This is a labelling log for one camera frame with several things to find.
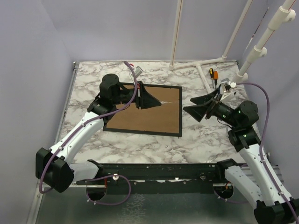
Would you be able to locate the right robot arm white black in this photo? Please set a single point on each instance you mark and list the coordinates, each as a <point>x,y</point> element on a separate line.
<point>270,200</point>

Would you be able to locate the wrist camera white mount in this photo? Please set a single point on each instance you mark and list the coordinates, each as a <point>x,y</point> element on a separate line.
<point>138,71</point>
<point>226,90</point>

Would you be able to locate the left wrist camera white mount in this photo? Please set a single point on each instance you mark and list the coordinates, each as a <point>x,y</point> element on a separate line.
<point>138,71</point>

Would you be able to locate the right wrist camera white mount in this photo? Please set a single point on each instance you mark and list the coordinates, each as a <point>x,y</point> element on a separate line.
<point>226,90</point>

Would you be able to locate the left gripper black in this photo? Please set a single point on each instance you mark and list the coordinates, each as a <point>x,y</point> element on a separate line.
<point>144,100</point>

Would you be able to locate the white PVC pipe stand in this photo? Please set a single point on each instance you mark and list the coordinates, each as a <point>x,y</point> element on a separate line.
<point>198,64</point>

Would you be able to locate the black picture frame brown backing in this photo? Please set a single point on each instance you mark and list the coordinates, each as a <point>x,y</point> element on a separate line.
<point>164,120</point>

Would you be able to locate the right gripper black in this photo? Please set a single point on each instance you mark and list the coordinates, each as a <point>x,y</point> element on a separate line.
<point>199,111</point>

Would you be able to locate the orange handle screwdriver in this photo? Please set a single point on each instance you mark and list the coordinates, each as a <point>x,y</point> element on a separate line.
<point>215,76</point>

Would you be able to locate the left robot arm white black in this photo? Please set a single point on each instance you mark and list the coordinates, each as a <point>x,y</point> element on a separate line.
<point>54,166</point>

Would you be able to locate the white PVC jointed pole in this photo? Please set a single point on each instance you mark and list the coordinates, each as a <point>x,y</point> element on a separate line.
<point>283,14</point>

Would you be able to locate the aluminium rail left edge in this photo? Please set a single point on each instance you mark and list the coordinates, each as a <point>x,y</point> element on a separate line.
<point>67,100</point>

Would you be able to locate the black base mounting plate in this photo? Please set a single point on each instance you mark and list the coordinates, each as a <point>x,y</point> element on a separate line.
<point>116,179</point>

